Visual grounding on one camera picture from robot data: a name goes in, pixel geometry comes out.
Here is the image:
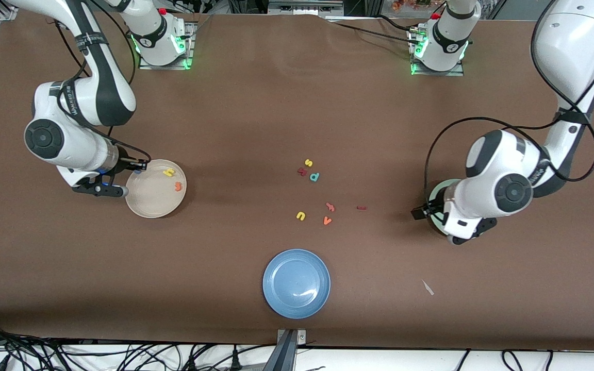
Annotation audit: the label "pale green plate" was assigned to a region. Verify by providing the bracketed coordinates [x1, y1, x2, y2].
[428, 179, 464, 239]

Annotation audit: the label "beige brown plate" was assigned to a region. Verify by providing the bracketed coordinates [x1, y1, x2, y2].
[125, 159, 188, 218]

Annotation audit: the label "blue plate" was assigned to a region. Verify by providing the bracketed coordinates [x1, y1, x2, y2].
[262, 249, 331, 319]

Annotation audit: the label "brown paper table cover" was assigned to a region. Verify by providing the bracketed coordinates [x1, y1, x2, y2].
[0, 9, 594, 351]

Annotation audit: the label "grey power strip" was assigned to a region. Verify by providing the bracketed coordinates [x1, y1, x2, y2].
[268, 0, 344, 15]

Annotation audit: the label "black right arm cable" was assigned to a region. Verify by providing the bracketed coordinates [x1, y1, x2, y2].
[54, 21, 152, 163]

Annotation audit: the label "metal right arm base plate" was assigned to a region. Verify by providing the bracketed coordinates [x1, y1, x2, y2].
[139, 23, 195, 70]

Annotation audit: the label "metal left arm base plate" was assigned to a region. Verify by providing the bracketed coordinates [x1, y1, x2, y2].
[410, 28, 465, 77]

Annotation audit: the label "black looped floor cables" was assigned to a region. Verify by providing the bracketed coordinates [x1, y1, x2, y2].
[452, 349, 555, 371]

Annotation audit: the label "black base cable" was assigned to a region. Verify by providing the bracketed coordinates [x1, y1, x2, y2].
[334, 22, 419, 42]
[377, 14, 421, 32]

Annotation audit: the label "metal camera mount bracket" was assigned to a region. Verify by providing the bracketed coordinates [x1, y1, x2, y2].
[276, 329, 307, 371]

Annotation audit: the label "tangled black cables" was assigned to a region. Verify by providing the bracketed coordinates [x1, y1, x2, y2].
[0, 319, 184, 371]

